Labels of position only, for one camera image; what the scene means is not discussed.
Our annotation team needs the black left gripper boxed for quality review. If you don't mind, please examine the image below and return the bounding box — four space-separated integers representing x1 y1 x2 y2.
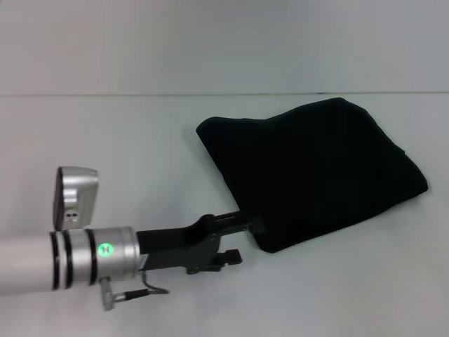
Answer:
135 209 267 275

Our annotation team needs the black FREE print t-shirt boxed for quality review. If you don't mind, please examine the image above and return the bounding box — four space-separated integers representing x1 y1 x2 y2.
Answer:
195 97 429 253

